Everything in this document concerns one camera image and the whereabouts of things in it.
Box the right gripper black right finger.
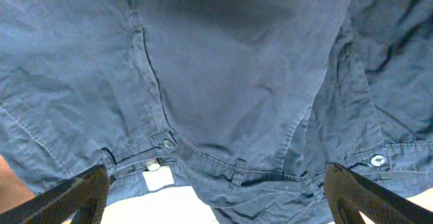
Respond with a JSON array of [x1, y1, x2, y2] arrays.
[[324, 162, 432, 224]]

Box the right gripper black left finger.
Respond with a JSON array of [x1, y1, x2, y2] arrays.
[[1, 164, 110, 224]]

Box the dark blue denim shorts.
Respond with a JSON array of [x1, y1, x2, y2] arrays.
[[1, 0, 432, 223]]

